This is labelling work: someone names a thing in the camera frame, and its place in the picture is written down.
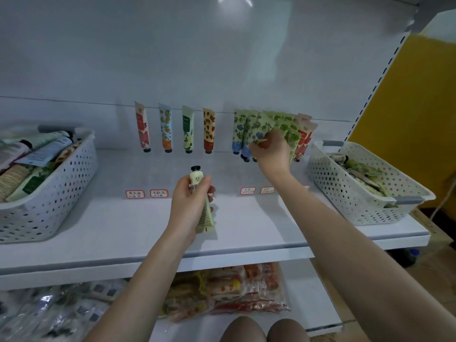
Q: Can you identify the person's right leg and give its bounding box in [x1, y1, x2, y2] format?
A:
[267, 318, 311, 342]

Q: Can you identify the person's right forearm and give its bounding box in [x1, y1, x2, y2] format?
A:
[271, 171, 456, 342]

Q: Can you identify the white metal shelf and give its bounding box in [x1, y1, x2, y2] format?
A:
[0, 0, 456, 342]

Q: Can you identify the person's left forearm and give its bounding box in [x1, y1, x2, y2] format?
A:
[84, 233, 197, 342]

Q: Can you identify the person's right hand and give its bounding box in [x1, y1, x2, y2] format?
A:
[249, 128, 293, 181]

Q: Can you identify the pile of pale hand cream tubes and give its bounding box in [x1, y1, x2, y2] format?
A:
[0, 130, 79, 204]

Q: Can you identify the clear divider tray with labels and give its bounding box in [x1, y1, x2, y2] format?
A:
[125, 185, 275, 200]

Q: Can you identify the row of hand cream tubes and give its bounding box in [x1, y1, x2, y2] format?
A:
[134, 102, 319, 163]

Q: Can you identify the pile of green hand cream tubes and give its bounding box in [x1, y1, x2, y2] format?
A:
[329, 153, 393, 200]

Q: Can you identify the person's leg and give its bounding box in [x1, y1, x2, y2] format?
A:
[267, 318, 311, 342]
[219, 315, 268, 342]

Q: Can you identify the yellow-green white-label hand cream tube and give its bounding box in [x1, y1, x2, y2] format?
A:
[188, 166, 216, 234]

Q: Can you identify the white perforated plastic basket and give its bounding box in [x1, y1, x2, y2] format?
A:
[0, 128, 97, 244]
[308, 141, 436, 227]

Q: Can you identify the person's left leg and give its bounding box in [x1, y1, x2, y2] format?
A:
[219, 315, 268, 342]

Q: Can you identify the pile of snack packets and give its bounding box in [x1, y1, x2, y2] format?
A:
[0, 262, 292, 342]

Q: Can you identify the cluster of green bottles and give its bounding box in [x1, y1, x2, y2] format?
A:
[400, 247, 423, 268]

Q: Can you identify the person's left hand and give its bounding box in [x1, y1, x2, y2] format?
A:
[165, 173, 217, 244]

